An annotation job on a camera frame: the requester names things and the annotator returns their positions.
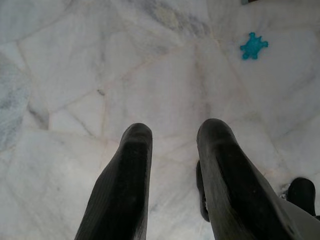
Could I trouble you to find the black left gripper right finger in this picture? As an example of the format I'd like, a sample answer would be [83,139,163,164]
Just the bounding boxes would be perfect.
[196,118,305,240]

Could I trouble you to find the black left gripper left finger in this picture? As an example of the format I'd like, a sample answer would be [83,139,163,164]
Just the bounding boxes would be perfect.
[74,122,154,240]

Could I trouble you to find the black robot left foot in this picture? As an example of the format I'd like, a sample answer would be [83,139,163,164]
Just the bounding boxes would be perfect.
[195,159,211,223]

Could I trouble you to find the black robot foot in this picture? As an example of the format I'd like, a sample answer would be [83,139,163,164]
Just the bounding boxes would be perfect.
[287,177,317,217]
[195,159,211,223]

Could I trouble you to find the black robot right foot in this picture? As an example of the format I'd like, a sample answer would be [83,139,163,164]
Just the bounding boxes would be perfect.
[287,177,317,217]

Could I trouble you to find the grey robot right leg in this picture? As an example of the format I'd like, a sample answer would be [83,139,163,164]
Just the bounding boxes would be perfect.
[271,191,320,240]

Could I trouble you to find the blue turtle toy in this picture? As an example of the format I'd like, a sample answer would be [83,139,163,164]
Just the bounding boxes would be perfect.
[239,31,270,61]

